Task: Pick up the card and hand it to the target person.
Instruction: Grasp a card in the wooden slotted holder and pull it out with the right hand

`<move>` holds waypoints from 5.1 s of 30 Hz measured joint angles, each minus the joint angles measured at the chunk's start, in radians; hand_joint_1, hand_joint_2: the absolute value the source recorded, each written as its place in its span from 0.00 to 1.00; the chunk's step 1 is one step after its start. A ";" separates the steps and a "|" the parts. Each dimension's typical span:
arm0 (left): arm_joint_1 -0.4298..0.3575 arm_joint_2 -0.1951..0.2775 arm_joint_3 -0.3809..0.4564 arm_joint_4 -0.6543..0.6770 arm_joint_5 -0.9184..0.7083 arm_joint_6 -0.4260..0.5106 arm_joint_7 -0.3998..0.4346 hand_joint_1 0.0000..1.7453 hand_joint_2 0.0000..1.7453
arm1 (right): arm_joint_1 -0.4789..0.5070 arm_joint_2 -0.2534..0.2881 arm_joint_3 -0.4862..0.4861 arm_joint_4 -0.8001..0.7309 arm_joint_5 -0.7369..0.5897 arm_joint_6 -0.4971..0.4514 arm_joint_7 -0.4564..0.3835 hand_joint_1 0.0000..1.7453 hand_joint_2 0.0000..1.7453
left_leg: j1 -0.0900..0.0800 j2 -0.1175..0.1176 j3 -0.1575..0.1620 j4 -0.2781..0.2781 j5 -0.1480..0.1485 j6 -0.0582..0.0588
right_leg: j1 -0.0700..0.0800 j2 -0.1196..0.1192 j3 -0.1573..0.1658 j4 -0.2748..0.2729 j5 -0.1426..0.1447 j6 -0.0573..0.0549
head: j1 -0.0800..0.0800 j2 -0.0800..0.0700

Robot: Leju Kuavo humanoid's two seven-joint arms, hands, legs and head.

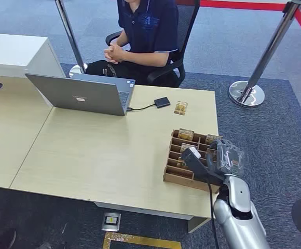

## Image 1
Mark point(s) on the person's left hand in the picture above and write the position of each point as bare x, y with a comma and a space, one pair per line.
119, 52

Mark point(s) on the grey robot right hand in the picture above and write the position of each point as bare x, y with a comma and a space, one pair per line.
227, 159

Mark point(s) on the person's right hand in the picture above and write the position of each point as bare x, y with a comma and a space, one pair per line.
110, 55

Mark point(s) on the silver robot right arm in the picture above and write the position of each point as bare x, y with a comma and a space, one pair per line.
240, 220

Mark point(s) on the person's right forearm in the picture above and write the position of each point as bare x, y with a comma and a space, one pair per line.
122, 38

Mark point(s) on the person's left forearm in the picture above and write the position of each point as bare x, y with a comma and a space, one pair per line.
147, 58

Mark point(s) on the brown patterned card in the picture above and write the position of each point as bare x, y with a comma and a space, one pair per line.
212, 139
181, 108
187, 147
185, 134

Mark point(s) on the person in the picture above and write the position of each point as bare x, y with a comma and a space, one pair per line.
147, 31

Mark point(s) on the wooden slotted card holder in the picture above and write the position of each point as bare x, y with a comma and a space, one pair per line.
178, 173

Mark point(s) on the grey laptop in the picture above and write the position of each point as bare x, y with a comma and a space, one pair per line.
85, 98

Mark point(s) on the black external drive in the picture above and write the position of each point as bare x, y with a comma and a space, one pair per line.
162, 102

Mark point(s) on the black office chair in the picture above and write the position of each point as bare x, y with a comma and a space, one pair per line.
176, 65

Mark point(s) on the white cabinet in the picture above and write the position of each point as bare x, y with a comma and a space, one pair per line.
13, 55

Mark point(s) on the yellow floor marking tape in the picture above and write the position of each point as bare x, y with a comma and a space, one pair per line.
140, 240

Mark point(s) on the red barrier belt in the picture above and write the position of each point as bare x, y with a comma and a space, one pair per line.
243, 6

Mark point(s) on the metal floor socket box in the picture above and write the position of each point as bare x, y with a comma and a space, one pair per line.
110, 221

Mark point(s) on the black shoe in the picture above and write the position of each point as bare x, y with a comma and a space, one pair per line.
4, 240

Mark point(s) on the black wrist camera with white box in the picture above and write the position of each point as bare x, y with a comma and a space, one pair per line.
196, 164

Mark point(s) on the chrome stanchion post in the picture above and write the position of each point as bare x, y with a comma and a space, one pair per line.
265, 56
71, 37

